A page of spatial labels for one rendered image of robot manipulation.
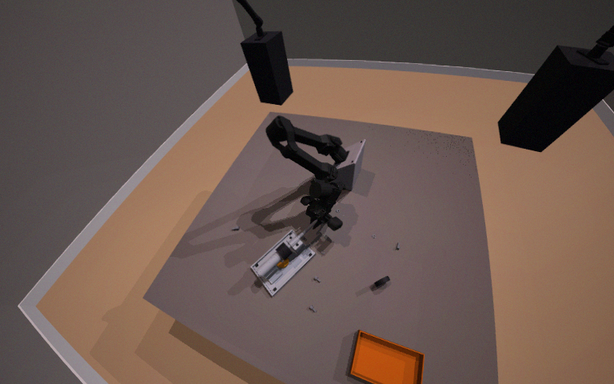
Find orange open tray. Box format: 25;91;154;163
350;330;425;384

